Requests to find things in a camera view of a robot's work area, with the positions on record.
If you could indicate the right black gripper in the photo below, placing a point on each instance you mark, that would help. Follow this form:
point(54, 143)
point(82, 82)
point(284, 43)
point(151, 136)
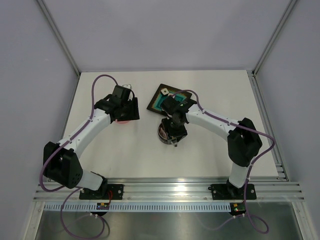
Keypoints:
point(180, 134)

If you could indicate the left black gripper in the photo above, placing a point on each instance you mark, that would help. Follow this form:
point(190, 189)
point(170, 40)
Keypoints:
point(133, 114)

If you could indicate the round steel lunch box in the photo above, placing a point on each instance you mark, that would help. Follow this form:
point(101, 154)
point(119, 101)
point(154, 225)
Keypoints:
point(162, 135)

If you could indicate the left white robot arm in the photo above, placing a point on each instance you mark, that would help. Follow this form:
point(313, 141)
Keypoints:
point(61, 160)

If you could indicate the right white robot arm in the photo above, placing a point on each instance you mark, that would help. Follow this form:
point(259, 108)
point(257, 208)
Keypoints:
point(243, 142)

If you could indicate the pink lunch box lid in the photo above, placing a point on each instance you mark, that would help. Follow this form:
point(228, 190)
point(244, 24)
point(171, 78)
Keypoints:
point(122, 122)

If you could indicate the white sushi green centre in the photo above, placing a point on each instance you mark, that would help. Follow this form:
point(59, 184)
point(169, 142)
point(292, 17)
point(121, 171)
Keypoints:
point(164, 91)

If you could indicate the black teal square plate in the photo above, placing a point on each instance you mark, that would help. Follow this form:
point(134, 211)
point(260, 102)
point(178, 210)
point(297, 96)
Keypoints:
point(157, 99)

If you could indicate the right small circuit board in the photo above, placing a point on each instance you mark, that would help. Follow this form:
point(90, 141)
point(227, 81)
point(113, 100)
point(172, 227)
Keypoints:
point(237, 209)

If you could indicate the small circuit board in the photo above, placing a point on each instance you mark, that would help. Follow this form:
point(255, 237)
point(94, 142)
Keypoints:
point(237, 209)
point(103, 206)

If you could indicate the left small circuit board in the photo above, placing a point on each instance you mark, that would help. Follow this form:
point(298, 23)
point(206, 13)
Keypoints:
point(103, 206)

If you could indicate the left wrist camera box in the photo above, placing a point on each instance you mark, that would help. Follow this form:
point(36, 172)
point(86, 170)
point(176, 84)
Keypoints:
point(128, 86)

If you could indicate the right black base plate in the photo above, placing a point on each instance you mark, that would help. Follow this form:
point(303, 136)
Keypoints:
point(224, 191)

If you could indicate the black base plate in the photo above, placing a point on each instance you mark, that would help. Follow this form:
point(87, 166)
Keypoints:
point(113, 191)
point(224, 191)

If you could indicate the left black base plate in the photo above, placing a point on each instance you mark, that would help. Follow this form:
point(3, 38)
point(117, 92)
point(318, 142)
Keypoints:
point(113, 191)

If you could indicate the aluminium front rail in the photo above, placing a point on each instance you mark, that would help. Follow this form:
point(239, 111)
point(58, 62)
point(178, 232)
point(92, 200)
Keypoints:
point(192, 189)

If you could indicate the aluminium rail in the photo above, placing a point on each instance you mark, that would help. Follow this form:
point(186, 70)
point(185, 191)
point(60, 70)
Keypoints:
point(192, 189)
point(261, 103)

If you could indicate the right side aluminium rail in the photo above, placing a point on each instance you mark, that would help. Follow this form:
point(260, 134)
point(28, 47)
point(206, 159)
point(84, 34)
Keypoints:
point(261, 103)

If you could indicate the right frame post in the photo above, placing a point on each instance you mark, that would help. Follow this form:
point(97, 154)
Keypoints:
point(288, 11)

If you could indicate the frame post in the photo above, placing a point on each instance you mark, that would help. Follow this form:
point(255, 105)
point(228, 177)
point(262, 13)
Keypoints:
point(43, 8)
point(288, 11)

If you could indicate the white slotted cable duct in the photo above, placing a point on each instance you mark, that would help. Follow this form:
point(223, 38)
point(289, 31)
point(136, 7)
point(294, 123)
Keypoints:
point(148, 207)

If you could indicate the left frame post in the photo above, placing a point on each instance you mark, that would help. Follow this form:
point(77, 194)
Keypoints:
point(43, 8)

